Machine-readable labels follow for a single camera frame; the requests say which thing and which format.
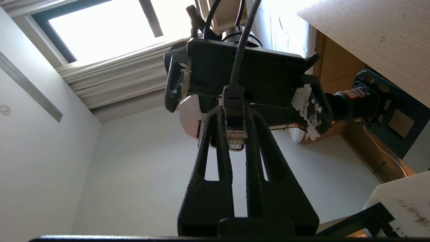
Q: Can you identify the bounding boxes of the white pleated curtain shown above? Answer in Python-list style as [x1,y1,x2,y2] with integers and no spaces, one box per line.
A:
[55,37,188,123]

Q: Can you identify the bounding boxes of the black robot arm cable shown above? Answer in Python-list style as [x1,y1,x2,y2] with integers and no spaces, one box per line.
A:
[186,0,246,40]

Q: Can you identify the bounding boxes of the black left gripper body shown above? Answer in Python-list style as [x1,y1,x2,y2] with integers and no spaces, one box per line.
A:
[187,38,308,110]

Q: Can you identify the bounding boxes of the linear air vent grille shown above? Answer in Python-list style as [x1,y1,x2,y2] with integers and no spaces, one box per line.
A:
[0,51,63,123]

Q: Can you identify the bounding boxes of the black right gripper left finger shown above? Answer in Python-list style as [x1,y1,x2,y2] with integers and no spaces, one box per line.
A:
[177,106,234,236]

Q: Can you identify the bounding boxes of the wooden desk side panel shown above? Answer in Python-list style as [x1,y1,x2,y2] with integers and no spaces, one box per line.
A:
[302,27,367,145]

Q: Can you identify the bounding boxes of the bright window dark frame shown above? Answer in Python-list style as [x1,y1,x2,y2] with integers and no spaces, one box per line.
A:
[32,0,202,64]

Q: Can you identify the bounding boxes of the small black connector front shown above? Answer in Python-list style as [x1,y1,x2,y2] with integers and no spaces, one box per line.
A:
[222,85,249,152]

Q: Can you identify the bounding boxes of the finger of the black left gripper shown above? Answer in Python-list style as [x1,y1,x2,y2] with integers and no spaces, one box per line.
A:
[290,75,334,141]
[164,53,192,113]

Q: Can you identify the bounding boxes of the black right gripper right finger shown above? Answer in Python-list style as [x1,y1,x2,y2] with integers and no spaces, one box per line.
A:
[245,107,319,236]

